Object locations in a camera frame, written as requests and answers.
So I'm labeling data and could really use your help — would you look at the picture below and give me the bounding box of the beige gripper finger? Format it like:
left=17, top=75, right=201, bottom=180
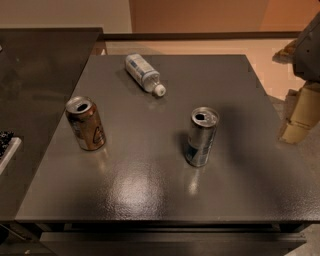
left=279, top=81, right=320, bottom=144
left=272, top=40, right=297, bottom=64

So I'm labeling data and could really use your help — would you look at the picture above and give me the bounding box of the silver blue redbull can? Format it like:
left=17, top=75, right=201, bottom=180
left=185, top=107, right=219, bottom=167

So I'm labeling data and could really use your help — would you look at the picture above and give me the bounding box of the brown soda can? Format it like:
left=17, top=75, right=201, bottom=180
left=65, top=96, right=106, bottom=151

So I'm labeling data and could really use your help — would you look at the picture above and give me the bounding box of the clear plastic water bottle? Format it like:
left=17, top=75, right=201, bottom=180
left=125, top=53, right=166, bottom=97

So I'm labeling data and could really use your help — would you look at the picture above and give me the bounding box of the dark side table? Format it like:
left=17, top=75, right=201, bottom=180
left=0, top=27, right=102, bottom=223

